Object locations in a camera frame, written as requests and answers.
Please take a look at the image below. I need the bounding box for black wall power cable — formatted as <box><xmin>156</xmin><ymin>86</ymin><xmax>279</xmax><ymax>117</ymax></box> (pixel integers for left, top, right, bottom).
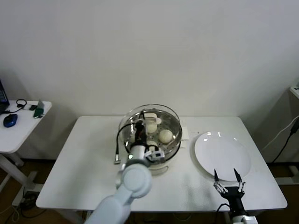
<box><xmin>272</xmin><ymin>121</ymin><xmax>299</xmax><ymax>163</ymax></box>

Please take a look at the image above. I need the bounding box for black looped cable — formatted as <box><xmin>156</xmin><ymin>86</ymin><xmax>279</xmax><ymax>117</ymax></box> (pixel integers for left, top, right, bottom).
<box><xmin>15</xmin><ymin>98</ymin><xmax>28</xmax><ymax>109</ymax></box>

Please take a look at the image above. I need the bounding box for glass lid with cream handle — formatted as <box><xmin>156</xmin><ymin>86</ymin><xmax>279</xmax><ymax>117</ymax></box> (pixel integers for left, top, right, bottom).
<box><xmin>119</xmin><ymin>104</ymin><xmax>183</xmax><ymax>152</ymax></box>

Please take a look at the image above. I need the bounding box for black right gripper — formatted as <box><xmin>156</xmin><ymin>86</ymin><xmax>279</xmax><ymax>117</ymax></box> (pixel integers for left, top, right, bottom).
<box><xmin>213</xmin><ymin>168</ymin><xmax>246</xmax><ymax>213</ymax></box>

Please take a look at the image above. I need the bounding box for white desk frame foot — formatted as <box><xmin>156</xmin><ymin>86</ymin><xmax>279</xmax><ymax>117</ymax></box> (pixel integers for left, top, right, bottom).
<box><xmin>275</xmin><ymin>163</ymin><xmax>299</xmax><ymax>185</ymax></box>

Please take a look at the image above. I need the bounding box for green circuit board item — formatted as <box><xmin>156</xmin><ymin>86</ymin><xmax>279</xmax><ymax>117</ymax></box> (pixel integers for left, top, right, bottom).
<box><xmin>32</xmin><ymin>99</ymin><xmax>45</xmax><ymax>119</ymax></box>

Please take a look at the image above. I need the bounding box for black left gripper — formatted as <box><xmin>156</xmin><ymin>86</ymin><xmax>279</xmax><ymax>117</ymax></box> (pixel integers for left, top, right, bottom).
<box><xmin>130</xmin><ymin>111</ymin><xmax>148</xmax><ymax>147</ymax></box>

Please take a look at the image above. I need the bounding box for large white plate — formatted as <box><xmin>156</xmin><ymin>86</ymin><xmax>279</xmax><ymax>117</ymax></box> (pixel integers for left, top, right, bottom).
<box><xmin>193</xmin><ymin>131</ymin><xmax>252</xmax><ymax>182</ymax></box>

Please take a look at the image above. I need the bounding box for perforated steel steamer basket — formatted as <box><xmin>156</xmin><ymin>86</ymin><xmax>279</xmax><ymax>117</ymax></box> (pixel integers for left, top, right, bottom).
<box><xmin>122</xmin><ymin>109</ymin><xmax>183</xmax><ymax>163</ymax></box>

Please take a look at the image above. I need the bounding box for dark laptop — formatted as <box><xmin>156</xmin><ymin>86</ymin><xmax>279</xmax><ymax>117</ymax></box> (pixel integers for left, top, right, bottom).
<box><xmin>0</xmin><ymin>79</ymin><xmax>10</xmax><ymax>114</ymax></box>

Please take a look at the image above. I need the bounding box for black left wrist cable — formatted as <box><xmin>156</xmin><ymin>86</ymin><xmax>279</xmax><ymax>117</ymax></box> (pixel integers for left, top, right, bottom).
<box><xmin>113</xmin><ymin>122</ymin><xmax>137</xmax><ymax>165</ymax></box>

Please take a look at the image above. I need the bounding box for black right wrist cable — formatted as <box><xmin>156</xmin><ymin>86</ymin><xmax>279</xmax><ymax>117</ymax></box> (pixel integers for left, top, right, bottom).
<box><xmin>216</xmin><ymin>203</ymin><xmax>231</xmax><ymax>224</ymax></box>

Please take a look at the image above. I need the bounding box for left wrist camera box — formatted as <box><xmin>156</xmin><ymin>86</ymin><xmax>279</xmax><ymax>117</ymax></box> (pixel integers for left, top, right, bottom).
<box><xmin>144</xmin><ymin>150</ymin><xmax>164</xmax><ymax>164</ymax></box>

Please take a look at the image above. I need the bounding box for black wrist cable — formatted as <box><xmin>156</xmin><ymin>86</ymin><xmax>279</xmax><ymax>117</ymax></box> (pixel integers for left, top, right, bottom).
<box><xmin>113</xmin><ymin>122</ymin><xmax>137</xmax><ymax>165</ymax></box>
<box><xmin>216</xmin><ymin>203</ymin><xmax>231</xmax><ymax>224</ymax></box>

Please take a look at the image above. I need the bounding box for white wall cable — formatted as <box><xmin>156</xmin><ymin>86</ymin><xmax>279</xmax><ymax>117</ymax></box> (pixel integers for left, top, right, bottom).
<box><xmin>261</xmin><ymin>114</ymin><xmax>299</xmax><ymax>150</ymax></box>

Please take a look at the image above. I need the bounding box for white side table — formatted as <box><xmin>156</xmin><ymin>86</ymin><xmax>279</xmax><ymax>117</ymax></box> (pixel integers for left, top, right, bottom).
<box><xmin>0</xmin><ymin>100</ymin><xmax>52</xmax><ymax>206</ymax></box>

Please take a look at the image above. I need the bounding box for white main table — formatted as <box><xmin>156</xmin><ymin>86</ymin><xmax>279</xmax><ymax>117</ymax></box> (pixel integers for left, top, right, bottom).
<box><xmin>35</xmin><ymin>116</ymin><xmax>288</xmax><ymax>224</ymax></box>

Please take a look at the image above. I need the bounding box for blue computer mouse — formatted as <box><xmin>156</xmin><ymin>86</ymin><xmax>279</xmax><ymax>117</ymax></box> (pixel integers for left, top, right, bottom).
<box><xmin>3</xmin><ymin>113</ymin><xmax>18</xmax><ymax>128</ymax></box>

